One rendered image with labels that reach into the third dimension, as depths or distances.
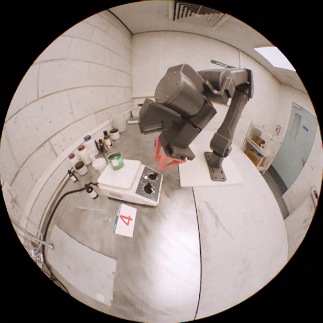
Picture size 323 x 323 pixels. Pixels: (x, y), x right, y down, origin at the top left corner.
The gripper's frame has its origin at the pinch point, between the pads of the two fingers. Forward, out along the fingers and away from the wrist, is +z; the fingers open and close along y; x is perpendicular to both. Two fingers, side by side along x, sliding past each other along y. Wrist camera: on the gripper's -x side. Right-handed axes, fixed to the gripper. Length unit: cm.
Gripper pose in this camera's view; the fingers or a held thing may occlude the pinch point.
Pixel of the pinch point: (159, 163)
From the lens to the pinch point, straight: 27.2
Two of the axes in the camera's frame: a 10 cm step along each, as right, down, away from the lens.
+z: -5.0, 6.4, 5.9
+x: 8.2, 1.4, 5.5
